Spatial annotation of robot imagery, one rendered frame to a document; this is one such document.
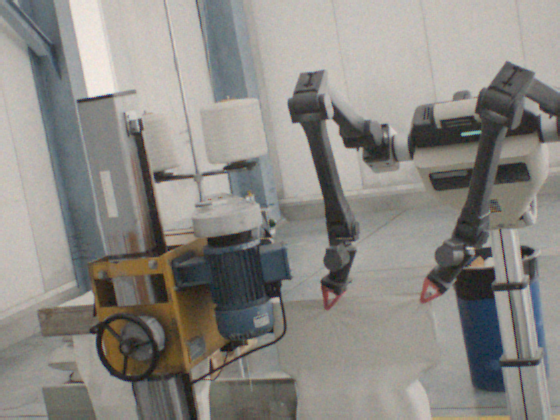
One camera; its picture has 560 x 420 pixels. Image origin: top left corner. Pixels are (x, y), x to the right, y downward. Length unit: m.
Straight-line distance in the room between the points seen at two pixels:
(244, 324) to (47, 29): 6.49
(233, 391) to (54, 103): 5.68
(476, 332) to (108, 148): 2.88
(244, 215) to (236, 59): 9.03
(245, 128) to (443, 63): 8.38
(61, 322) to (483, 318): 2.36
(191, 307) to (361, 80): 8.69
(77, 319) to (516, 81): 1.62
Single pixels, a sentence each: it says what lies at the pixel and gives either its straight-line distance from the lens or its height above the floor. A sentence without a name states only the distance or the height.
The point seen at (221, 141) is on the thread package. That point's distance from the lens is 2.58.
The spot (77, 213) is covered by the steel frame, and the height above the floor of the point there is 0.84.
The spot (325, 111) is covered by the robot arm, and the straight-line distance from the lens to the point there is 2.59.
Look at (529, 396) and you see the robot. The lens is 3.36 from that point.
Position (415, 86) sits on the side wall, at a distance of 10.98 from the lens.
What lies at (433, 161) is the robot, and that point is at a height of 1.39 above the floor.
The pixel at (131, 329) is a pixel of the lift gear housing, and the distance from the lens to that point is 2.55.
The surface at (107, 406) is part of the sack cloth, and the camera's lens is 3.20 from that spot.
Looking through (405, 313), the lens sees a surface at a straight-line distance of 2.77.
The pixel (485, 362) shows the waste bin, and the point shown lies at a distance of 5.05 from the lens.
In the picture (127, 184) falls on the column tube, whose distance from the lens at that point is 2.52.
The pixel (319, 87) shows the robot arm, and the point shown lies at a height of 1.68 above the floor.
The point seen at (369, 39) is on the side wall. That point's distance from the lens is 11.10.
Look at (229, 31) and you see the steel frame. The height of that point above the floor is 2.31.
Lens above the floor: 1.74
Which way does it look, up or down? 8 degrees down
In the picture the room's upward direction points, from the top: 10 degrees counter-clockwise
